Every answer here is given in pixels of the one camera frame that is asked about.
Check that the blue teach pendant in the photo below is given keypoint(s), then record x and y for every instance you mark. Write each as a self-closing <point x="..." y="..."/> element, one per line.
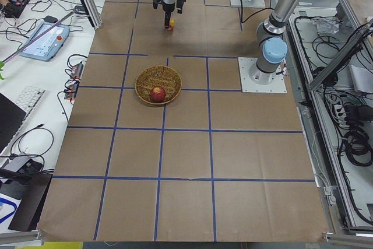
<point x="47" y="46"/>

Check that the wicker basket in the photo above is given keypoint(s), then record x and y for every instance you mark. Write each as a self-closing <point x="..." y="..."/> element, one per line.
<point x="159" y="76"/>

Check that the dark red apple in basket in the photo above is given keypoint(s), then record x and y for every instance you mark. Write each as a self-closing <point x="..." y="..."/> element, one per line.
<point x="158" y="94"/>

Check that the white keyboard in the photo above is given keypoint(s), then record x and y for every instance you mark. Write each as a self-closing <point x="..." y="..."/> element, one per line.
<point x="29" y="98"/>

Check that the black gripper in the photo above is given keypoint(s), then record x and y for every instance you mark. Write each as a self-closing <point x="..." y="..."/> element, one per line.
<point x="168" y="8"/>

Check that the red yellow apple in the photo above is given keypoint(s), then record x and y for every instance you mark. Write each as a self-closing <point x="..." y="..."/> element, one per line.
<point x="171" y="24"/>

